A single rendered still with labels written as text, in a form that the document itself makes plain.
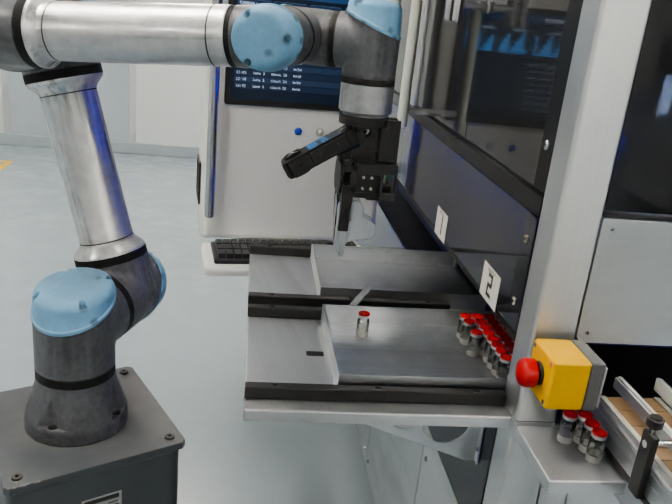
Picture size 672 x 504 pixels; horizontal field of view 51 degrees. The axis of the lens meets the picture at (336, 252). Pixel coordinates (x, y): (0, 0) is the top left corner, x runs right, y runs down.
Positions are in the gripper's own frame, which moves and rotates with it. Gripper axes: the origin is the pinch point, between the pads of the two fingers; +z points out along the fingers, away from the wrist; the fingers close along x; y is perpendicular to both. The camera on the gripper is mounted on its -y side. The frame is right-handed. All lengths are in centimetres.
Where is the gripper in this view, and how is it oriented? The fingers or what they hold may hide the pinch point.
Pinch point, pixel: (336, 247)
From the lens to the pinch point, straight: 105.7
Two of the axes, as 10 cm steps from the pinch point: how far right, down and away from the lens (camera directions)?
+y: 9.9, 0.6, 1.3
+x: -1.0, -3.4, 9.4
